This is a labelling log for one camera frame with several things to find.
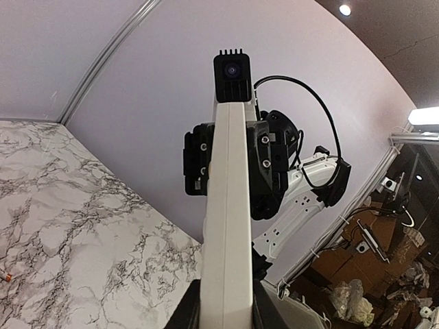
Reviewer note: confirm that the left aluminium frame post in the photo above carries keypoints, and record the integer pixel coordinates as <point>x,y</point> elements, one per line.
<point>104,57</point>

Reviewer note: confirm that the white remote control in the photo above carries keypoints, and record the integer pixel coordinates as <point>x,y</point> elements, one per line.
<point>226,281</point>

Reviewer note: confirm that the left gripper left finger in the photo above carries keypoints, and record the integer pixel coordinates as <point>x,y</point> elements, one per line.
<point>187,312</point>

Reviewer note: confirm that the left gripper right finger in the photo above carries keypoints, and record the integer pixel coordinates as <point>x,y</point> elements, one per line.
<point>264,313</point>

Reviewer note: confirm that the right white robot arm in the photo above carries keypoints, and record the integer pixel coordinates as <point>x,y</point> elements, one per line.
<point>301,188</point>

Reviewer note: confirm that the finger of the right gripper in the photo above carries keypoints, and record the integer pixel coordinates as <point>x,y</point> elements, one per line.
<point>259,157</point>
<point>196,158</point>

